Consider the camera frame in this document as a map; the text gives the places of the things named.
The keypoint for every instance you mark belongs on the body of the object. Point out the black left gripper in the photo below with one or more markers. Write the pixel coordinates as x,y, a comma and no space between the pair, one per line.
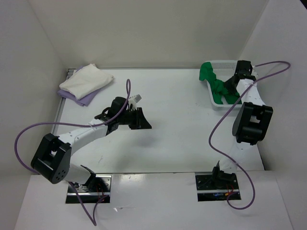
140,121

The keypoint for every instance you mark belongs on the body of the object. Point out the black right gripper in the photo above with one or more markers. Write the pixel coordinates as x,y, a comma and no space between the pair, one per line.
227,84

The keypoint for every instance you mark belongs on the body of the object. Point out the green t shirt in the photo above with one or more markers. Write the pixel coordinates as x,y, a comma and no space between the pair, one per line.
218,89

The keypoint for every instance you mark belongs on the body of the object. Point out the purple t shirt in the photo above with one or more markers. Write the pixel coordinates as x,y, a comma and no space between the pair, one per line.
82,102

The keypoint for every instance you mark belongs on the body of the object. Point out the white t shirt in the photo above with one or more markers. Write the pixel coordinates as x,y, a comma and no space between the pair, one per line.
85,81

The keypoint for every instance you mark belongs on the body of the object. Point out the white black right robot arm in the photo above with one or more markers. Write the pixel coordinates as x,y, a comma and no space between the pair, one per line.
249,127

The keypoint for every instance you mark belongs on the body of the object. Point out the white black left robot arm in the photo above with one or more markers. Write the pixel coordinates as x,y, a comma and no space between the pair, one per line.
53,157

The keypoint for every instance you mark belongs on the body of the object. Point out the white plastic laundry basket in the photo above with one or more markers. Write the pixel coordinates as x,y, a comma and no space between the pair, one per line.
227,79

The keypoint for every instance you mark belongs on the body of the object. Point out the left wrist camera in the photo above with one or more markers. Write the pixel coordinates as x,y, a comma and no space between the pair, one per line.
135,98

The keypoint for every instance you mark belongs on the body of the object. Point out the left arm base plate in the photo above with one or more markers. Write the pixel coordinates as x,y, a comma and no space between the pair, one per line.
100,190

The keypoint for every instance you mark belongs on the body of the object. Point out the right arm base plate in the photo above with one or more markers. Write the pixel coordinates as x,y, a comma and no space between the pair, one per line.
207,191

